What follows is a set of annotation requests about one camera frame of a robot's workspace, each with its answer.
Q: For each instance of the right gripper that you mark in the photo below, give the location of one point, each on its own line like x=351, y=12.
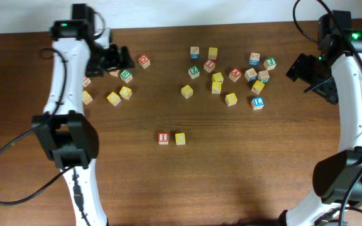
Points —
x=298, y=69

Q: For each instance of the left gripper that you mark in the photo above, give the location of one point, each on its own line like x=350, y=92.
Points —
x=115, y=62

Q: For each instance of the red i block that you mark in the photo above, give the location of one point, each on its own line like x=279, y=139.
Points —
x=209, y=65
x=163, y=138

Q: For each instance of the yellow C block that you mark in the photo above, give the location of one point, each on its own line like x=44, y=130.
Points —
x=180, y=139

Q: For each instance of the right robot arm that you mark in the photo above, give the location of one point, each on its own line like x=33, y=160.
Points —
x=335, y=75

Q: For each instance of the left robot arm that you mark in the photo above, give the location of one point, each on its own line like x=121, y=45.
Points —
x=66, y=136

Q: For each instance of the red A block left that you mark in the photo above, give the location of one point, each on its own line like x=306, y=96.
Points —
x=115, y=73

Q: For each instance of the red a block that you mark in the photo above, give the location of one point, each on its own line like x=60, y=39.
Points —
x=235, y=74
x=115, y=73

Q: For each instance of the red 6 block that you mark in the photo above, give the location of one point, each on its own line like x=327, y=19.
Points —
x=86, y=81

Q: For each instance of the green R block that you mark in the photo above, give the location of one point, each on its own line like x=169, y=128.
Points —
x=126, y=76

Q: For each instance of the yellow block left lower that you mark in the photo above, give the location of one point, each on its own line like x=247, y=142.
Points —
x=114, y=98

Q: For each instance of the yellow block left upper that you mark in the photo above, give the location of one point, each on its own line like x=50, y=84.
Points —
x=125, y=92

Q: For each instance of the yellow block far left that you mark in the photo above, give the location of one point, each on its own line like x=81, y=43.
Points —
x=86, y=97

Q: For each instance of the red Q block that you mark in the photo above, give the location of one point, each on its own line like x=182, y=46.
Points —
x=144, y=61

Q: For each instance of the green J block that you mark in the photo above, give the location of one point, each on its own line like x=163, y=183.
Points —
x=269, y=63

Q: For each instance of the green sided wooden block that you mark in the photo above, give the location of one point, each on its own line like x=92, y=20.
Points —
x=263, y=76

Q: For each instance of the blue picture block right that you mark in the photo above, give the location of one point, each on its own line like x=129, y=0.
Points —
x=254, y=59

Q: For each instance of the blue picture block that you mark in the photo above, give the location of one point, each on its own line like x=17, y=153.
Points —
x=254, y=59
x=194, y=53

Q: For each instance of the blue sided wooden block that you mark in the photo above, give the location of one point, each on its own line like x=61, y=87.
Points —
x=251, y=75

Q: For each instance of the blue L block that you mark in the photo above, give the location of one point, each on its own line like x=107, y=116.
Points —
x=257, y=103

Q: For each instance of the red A block right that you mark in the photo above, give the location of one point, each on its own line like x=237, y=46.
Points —
x=235, y=74

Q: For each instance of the yellow block centre left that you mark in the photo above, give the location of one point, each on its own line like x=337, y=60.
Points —
x=187, y=91

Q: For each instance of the green Z block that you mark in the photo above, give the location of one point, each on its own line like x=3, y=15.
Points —
x=194, y=72

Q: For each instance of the yellow block centre upper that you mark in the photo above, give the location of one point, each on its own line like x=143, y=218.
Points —
x=217, y=77

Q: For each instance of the yellow block centre lower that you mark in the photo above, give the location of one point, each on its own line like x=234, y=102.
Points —
x=216, y=87

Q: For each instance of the yellow block top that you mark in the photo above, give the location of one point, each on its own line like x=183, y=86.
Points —
x=212, y=53

